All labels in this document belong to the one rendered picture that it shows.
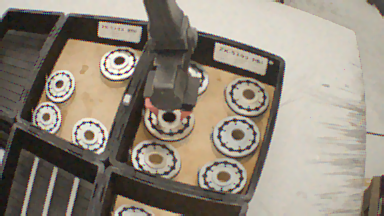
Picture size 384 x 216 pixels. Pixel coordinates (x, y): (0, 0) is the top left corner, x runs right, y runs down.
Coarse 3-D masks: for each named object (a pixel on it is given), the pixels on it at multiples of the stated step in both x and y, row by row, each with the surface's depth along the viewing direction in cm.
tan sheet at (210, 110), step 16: (224, 80) 157; (208, 96) 154; (272, 96) 155; (144, 112) 150; (208, 112) 151; (224, 112) 151; (208, 128) 149; (192, 144) 146; (208, 144) 146; (128, 160) 142; (192, 160) 144; (208, 160) 144; (192, 176) 141
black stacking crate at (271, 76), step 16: (208, 48) 154; (240, 48) 151; (208, 64) 158; (224, 64) 157; (272, 64) 151; (144, 80) 144; (272, 80) 156; (128, 128) 139; (128, 144) 143; (256, 160) 145
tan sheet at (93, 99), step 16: (64, 48) 160; (80, 48) 160; (96, 48) 160; (112, 48) 160; (64, 64) 156; (80, 64) 156; (96, 64) 157; (80, 80) 153; (96, 80) 154; (80, 96) 150; (96, 96) 151; (112, 96) 151; (64, 112) 147; (80, 112) 148; (96, 112) 148; (112, 112) 149; (64, 128) 144
